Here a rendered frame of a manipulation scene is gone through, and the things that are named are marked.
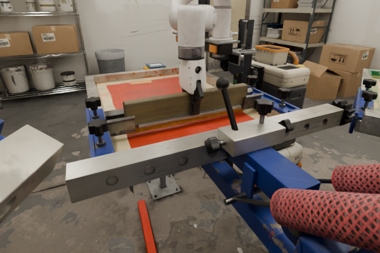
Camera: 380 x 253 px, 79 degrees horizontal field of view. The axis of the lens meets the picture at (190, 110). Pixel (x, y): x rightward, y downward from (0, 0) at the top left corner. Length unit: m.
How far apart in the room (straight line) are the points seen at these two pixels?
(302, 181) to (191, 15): 0.45
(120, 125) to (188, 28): 0.31
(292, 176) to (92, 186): 0.34
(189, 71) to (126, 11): 3.76
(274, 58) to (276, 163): 1.38
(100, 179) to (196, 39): 0.41
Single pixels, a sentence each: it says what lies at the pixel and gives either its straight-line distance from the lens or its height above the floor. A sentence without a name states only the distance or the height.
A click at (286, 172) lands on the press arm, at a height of 1.04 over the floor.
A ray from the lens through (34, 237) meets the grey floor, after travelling 1.89.
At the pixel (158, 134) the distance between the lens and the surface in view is 0.69.
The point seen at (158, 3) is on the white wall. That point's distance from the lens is 4.50.
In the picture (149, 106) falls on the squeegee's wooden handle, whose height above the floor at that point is 1.04.
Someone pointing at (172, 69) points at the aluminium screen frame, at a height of 0.98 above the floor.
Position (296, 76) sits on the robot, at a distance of 1.73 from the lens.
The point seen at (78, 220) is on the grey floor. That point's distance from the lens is 1.86.
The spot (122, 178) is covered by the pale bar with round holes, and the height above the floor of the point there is 1.02.
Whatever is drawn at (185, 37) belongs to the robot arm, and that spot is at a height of 1.22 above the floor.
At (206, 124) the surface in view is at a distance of 0.74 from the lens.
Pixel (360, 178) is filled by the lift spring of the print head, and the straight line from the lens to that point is 0.41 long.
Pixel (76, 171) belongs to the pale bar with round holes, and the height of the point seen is 1.04.
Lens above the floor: 1.29
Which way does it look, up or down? 24 degrees down
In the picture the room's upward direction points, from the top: straight up
